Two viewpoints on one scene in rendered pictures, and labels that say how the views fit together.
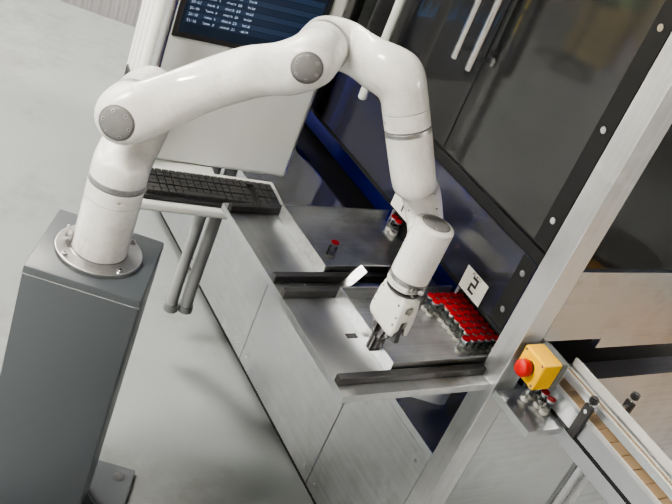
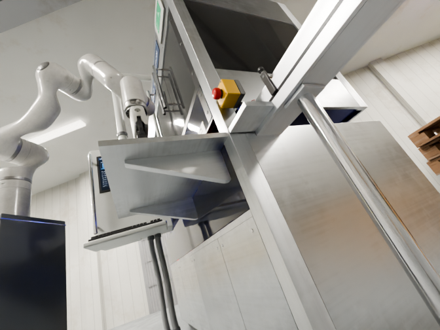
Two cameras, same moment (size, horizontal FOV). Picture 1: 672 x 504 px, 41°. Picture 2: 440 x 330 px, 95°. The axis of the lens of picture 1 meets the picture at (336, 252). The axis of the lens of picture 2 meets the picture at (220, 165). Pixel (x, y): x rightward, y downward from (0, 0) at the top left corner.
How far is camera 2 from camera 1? 194 cm
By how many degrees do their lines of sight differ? 54
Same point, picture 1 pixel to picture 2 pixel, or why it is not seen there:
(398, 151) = (95, 69)
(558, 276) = (201, 69)
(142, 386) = not seen: outside the picture
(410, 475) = (258, 244)
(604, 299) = (245, 82)
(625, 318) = not seen: hidden behind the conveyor
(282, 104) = not seen: hidden behind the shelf
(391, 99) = (84, 61)
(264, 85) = (42, 92)
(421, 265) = (128, 89)
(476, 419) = (238, 152)
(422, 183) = (109, 69)
